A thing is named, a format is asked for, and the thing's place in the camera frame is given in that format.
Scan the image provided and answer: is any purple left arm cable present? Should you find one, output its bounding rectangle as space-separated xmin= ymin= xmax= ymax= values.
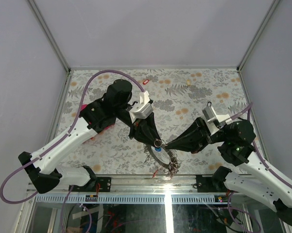
xmin=0 ymin=69 xmax=145 ymax=233

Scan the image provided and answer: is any aluminium front rail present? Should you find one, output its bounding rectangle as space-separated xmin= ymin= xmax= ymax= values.
xmin=33 ymin=175 xmax=230 ymax=204

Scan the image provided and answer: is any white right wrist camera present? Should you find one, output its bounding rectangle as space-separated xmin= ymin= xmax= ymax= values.
xmin=202 ymin=105 xmax=232 ymax=135

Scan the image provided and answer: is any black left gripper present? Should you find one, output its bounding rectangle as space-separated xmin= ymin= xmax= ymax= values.
xmin=115 ymin=103 xmax=164 ymax=147

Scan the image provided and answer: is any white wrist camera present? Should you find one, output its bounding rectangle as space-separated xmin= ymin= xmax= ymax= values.
xmin=129 ymin=91 xmax=153 ymax=123
xmin=202 ymin=105 xmax=232 ymax=135

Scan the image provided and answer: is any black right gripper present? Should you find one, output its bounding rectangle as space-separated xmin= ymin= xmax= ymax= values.
xmin=165 ymin=116 xmax=227 ymax=154

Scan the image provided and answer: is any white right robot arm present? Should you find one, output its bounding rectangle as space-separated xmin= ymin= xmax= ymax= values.
xmin=166 ymin=117 xmax=292 ymax=226

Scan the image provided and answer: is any large metal keyring with keys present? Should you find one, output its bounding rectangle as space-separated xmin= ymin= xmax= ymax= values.
xmin=143 ymin=144 xmax=181 ymax=179

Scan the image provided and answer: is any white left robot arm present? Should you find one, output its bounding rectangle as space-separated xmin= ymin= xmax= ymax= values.
xmin=18 ymin=79 xmax=162 ymax=194

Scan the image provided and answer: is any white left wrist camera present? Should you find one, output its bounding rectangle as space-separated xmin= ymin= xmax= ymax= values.
xmin=129 ymin=91 xmax=153 ymax=123

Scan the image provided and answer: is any crumpled pink cloth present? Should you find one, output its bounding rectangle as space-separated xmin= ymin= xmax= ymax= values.
xmin=79 ymin=101 xmax=116 ymax=134

